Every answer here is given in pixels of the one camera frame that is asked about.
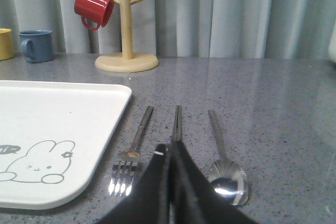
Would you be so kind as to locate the cream rabbit print tray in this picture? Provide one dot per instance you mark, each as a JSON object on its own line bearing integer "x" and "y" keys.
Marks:
{"x": 53, "y": 136}

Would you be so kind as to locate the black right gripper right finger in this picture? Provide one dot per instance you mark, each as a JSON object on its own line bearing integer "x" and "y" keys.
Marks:
{"x": 193, "y": 198}

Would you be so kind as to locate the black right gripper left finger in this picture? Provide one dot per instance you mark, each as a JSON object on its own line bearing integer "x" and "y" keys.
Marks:
{"x": 149, "y": 199}

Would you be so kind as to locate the blue enamel mug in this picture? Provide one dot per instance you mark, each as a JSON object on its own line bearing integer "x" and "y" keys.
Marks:
{"x": 36, "y": 45}

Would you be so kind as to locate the wooden mug tree stand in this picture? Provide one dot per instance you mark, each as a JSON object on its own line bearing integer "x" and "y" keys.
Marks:
{"x": 127, "y": 60}

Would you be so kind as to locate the yellow enamel mug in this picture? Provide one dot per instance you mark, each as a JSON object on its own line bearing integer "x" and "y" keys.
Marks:
{"x": 6, "y": 44}

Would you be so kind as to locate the silver metal chopsticks pair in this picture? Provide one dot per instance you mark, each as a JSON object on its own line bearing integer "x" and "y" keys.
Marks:
{"x": 177, "y": 126}

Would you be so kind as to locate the red enamel mug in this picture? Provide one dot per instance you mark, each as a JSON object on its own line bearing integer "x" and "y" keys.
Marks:
{"x": 94, "y": 13}

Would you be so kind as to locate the silver metal spoon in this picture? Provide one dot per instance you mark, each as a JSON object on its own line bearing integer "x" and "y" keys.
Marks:
{"x": 228, "y": 179}

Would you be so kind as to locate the silver metal fork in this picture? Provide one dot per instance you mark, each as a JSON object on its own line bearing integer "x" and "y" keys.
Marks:
{"x": 126, "y": 163}

